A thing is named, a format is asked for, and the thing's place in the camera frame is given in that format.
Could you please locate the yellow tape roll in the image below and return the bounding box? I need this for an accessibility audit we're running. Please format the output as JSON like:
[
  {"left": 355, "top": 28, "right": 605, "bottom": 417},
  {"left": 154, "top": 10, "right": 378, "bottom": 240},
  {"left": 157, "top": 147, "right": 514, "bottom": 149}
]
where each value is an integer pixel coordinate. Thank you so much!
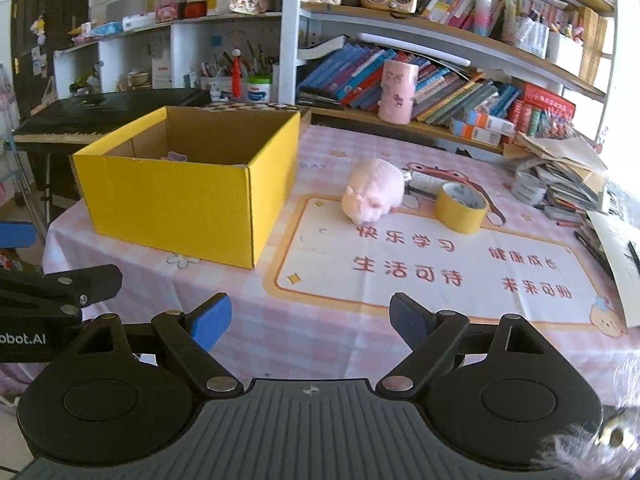
[{"left": 435, "top": 182, "right": 488, "bottom": 234}]

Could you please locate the white spray bottle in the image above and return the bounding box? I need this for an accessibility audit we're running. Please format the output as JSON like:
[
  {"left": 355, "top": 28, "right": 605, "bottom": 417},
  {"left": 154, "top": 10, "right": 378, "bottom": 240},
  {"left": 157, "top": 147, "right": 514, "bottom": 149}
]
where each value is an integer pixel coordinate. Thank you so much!
[{"left": 404, "top": 171, "right": 446, "bottom": 196}]

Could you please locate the pink plush pig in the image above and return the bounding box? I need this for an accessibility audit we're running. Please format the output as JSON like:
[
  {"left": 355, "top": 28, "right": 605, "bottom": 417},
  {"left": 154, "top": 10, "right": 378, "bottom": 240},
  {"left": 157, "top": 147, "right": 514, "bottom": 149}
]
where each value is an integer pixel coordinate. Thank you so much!
[{"left": 341, "top": 158, "right": 405, "bottom": 226}]

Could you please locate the grey toy truck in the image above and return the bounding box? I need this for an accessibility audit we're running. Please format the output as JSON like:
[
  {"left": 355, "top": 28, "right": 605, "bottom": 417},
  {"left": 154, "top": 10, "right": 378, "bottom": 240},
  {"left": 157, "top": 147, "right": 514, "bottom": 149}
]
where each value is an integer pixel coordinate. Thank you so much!
[{"left": 166, "top": 152, "right": 188, "bottom": 162}]

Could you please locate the black electronic keyboard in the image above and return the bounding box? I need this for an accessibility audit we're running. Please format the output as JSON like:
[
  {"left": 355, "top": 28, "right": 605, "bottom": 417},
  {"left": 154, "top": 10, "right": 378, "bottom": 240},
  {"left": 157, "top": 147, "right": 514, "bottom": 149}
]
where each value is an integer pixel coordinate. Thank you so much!
[{"left": 12, "top": 88, "right": 210, "bottom": 145}]

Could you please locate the pink checkered tablecloth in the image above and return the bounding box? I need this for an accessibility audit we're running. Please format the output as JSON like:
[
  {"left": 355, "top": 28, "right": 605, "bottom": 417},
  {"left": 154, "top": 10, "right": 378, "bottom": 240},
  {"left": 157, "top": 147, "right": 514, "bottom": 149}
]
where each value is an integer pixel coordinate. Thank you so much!
[{"left": 41, "top": 123, "right": 640, "bottom": 401}]

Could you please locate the yellow cardboard box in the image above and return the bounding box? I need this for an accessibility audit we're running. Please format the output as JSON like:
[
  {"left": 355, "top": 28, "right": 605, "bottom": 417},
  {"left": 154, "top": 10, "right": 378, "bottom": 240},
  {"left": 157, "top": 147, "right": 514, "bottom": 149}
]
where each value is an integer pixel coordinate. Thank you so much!
[{"left": 74, "top": 106, "right": 300, "bottom": 269}]

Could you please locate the white tape roll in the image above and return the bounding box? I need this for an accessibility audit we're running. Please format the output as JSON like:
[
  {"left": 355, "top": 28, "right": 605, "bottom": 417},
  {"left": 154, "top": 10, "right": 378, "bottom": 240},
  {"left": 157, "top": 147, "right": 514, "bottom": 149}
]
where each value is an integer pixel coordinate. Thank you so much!
[{"left": 511, "top": 171, "right": 547, "bottom": 206}]

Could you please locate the stack of papers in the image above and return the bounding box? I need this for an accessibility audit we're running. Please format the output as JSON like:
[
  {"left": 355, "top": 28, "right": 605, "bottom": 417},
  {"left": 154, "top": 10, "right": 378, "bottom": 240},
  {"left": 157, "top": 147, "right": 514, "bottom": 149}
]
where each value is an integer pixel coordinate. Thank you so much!
[{"left": 502, "top": 133, "right": 639, "bottom": 328}]

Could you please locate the chessboard box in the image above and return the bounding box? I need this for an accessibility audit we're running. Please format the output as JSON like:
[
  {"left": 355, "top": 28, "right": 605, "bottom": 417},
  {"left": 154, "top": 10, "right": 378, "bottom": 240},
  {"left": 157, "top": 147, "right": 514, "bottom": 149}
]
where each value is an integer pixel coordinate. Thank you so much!
[{"left": 203, "top": 102, "right": 312, "bottom": 131}]

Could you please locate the white jar green lid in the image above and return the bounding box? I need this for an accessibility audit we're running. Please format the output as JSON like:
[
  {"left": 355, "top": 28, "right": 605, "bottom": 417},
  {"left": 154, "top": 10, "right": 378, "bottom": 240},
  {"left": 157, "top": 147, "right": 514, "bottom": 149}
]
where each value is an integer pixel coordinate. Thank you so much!
[{"left": 245, "top": 75, "right": 271, "bottom": 103}]

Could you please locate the pink cylinder cup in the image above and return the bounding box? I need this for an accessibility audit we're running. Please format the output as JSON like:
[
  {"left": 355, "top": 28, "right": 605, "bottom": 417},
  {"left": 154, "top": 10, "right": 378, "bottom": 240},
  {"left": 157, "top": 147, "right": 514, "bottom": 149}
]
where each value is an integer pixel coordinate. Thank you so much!
[{"left": 378, "top": 60, "right": 419, "bottom": 125}]

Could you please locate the white bookshelf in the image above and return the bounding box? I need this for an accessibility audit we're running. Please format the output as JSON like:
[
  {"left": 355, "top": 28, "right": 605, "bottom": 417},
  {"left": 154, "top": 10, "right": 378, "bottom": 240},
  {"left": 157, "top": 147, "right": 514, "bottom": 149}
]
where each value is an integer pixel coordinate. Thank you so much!
[{"left": 52, "top": 0, "right": 616, "bottom": 156}]

